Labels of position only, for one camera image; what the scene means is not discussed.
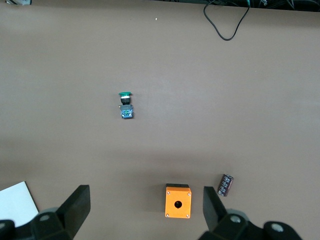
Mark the orange button enclosure box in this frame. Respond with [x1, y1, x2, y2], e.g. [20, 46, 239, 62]
[164, 183, 193, 219]

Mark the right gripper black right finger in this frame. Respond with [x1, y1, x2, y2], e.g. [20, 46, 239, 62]
[198, 186, 266, 240]

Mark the white paper sheet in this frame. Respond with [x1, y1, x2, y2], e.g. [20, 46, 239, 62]
[0, 181, 40, 228]

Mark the aluminium frame profile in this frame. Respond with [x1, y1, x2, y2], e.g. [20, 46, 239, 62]
[4, 0, 33, 7]

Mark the black looped cable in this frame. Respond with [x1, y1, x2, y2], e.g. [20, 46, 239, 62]
[203, 2, 251, 42]

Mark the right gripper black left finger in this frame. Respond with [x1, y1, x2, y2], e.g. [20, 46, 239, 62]
[29, 184, 91, 240]

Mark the green mushroom push button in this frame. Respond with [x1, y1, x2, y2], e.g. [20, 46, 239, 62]
[117, 91, 136, 120]

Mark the dark cylindrical capacitor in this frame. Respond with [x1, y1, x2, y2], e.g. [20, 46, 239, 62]
[217, 173, 235, 198]

